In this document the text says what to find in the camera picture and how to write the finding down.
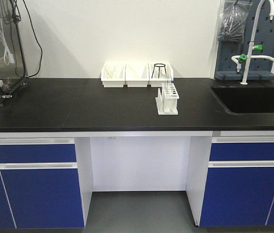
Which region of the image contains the white test tube rack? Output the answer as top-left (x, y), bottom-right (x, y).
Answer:
top-left (155, 83), bottom-right (179, 115)

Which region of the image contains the grey pegboard drying rack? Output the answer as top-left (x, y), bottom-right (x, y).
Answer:
top-left (214, 0), bottom-right (274, 81)

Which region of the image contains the middle white storage bin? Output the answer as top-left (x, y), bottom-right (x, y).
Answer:
top-left (125, 62), bottom-right (149, 87)

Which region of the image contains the white storage bin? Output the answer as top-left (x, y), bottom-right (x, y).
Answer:
top-left (125, 62), bottom-right (149, 87)
top-left (101, 62), bottom-right (126, 87)
top-left (148, 63), bottom-right (174, 87)

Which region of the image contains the right white storage bin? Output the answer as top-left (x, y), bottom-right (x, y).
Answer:
top-left (148, 63), bottom-right (174, 87)

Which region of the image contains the left white storage bin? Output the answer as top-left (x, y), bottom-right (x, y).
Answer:
top-left (101, 62), bottom-right (126, 87)

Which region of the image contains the black lab sink basin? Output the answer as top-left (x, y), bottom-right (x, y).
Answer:
top-left (208, 86), bottom-right (274, 115)

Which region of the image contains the white gooseneck lab faucet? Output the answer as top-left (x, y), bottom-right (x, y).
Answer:
top-left (231, 0), bottom-right (274, 85)

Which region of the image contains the right blue drawer front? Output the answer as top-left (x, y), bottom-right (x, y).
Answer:
top-left (209, 142), bottom-right (274, 161)

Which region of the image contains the blue drawer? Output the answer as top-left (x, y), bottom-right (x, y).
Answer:
top-left (209, 142), bottom-right (274, 161)
top-left (0, 144), bottom-right (76, 163)

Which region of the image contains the right blue cabinet door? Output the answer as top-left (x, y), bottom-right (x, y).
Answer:
top-left (199, 167), bottom-right (274, 227)

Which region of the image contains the blue cabinet door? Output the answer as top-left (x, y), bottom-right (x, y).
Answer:
top-left (0, 168), bottom-right (85, 229)
top-left (199, 167), bottom-right (274, 227)

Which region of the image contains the left blue drawer front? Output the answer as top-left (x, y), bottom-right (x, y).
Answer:
top-left (0, 144), bottom-right (76, 163)

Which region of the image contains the bag of dark tubes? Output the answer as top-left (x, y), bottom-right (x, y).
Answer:
top-left (217, 0), bottom-right (252, 43)

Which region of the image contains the left blue cabinet door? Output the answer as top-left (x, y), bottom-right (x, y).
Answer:
top-left (0, 168), bottom-right (85, 229)

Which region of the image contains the stainless steel lab appliance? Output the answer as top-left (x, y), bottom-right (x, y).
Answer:
top-left (0, 0), bottom-right (27, 108)

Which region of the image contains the black wire tripod stand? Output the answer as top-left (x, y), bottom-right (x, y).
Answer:
top-left (151, 63), bottom-right (166, 79)

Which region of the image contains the white cable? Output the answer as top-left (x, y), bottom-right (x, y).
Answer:
top-left (0, 27), bottom-right (16, 66)

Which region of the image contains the black power cable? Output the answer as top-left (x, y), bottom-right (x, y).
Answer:
top-left (21, 0), bottom-right (43, 78)

